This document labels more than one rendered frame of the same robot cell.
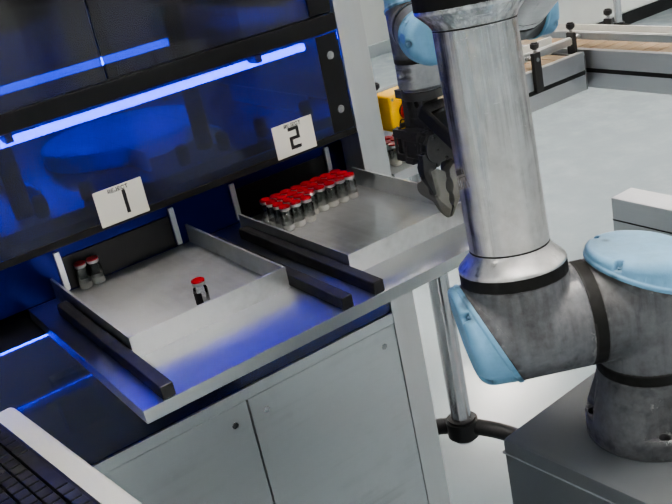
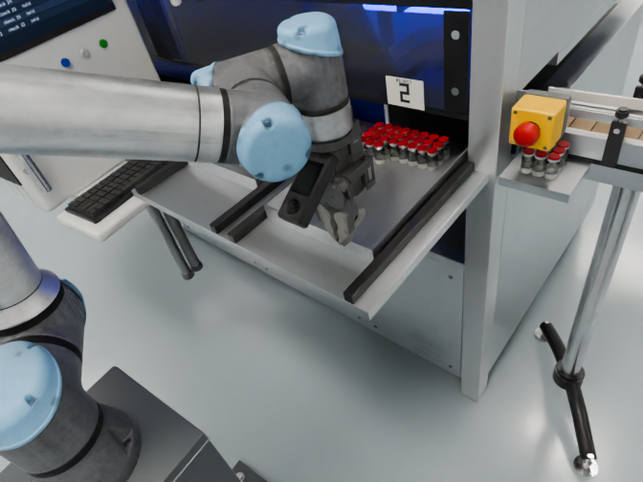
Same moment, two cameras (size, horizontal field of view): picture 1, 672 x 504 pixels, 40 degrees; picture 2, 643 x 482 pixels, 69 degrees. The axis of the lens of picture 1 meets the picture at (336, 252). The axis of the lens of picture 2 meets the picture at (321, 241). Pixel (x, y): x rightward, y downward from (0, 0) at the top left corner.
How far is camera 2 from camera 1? 1.47 m
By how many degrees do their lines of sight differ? 68
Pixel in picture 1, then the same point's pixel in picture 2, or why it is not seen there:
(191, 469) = not seen: hidden behind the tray
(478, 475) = (548, 405)
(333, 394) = not seen: hidden behind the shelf
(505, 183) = not seen: outside the picture
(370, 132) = (482, 128)
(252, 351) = (176, 207)
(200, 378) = (154, 197)
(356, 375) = (424, 273)
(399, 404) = (454, 314)
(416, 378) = (473, 314)
